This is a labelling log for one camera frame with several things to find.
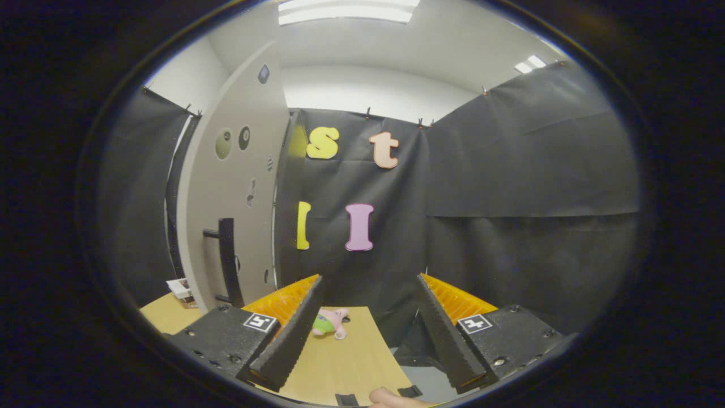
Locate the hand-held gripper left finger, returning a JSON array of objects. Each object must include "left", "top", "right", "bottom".
[{"left": 169, "top": 274, "right": 325, "bottom": 393}]

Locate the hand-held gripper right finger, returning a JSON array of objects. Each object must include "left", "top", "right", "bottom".
[{"left": 417, "top": 273, "right": 579, "bottom": 396}]

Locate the black door handle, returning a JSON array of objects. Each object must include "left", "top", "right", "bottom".
[{"left": 203, "top": 218, "right": 244, "bottom": 308}]

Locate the dark grey shoe cabinet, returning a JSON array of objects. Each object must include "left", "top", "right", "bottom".
[{"left": 274, "top": 109, "right": 311, "bottom": 287}]

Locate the light grey shoe cabinet door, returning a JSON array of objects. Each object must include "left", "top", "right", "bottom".
[{"left": 177, "top": 41, "right": 291, "bottom": 312}]

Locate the pink plush toy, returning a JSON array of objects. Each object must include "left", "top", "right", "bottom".
[{"left": 312, "top": 308, "right": 350, "bottom": 341}]

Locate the black backdrop cloth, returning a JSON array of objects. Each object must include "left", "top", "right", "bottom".
[{"left": 96, "top": 59, "right": 643, "bottom": 349}]

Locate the stack of books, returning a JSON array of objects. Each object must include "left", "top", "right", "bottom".
[{"left": 166, "top": 278, "right": 196, "bottom": 309}]

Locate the small ceiling light panel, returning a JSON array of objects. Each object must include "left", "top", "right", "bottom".
[{"left": 514, "top": 54, "right": 547, "bottom": 74}]

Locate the long ceiling light panel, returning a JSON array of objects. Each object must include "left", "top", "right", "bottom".
[{"left": 278, "top": 0, "right": 421, "bottom": 26}]

